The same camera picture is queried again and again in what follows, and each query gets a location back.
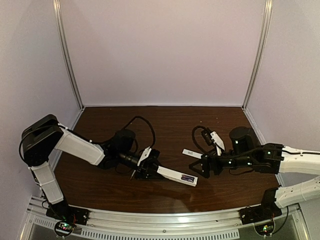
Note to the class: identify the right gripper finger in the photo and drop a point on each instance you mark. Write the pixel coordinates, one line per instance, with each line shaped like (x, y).
(207, 158)
(199, 167)

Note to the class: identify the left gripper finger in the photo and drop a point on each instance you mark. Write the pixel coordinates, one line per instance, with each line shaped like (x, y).
(153, 164)
(149, 176)

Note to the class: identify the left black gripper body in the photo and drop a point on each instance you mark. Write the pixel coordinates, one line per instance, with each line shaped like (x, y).
(145, 164)

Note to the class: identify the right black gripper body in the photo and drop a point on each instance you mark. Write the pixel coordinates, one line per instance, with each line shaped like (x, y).
(205, 164)

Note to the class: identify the white remote back cover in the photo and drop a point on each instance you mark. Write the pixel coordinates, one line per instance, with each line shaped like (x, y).
(191, 153)

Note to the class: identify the white remote control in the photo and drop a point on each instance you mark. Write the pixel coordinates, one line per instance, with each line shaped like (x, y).
(175, 176)

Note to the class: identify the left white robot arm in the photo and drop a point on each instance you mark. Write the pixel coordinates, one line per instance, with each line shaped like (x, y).
(40, 139)

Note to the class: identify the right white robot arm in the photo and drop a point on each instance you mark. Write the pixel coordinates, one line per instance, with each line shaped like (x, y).
(269, 158)

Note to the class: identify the right purple AA battery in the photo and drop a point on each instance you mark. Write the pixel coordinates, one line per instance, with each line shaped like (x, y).
(188, 179)

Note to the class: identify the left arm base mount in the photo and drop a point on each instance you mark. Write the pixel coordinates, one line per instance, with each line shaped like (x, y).
(69, 218)

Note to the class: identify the front aluminium rail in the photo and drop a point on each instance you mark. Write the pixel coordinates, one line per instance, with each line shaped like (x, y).
(211, 225)

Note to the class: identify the right aluminium frame post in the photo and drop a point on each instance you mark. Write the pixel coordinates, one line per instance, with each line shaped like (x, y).
(264, 32)

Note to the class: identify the aluminium frame post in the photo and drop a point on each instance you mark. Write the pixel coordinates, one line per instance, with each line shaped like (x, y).
(65, 52)
(264, 32)

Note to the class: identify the left aluminium frame post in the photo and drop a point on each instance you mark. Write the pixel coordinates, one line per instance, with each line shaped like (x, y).
(65, 52)

